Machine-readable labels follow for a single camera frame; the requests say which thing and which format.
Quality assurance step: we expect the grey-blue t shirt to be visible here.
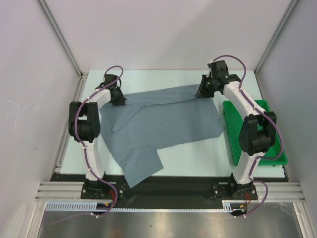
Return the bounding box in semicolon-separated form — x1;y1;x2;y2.
100;85;224;188

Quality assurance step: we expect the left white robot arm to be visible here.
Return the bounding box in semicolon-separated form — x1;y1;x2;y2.
68;74;126;198

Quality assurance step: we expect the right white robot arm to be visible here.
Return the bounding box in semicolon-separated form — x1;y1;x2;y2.
195;73;277;199

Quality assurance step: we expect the green plastic tray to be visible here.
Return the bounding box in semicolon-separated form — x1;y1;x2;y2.
222;100;289;167

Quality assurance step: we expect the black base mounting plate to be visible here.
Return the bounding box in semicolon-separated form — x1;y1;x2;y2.
49;174;288;203

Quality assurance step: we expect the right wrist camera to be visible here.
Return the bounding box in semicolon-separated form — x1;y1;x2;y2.
208;60;229;78

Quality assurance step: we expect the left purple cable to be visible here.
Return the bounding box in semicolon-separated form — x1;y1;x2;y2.
47;65;124;224

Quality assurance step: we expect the purple cable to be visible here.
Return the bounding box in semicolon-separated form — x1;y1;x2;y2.
47;65;124;224
212;54;284;219

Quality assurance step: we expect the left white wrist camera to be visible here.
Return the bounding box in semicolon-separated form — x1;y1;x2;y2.
103;74;119;85

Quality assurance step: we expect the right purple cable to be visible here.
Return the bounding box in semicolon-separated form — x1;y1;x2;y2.
212;54;284;219

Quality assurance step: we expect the left aluminium corner post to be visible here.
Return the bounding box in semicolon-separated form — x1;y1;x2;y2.
36;0;84;77

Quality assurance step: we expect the aluminium corner post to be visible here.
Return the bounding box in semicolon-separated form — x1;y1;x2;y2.
36;0;84;77
254;0;300;75

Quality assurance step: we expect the white slotted cable duct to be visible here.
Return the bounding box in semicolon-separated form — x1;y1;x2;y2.
45;201;246;213

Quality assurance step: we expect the right aluminium corner post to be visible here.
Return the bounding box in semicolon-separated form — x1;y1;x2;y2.
254;0;300;75

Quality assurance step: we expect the aluminium frame rail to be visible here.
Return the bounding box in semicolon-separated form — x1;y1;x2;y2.
35;181;306;203

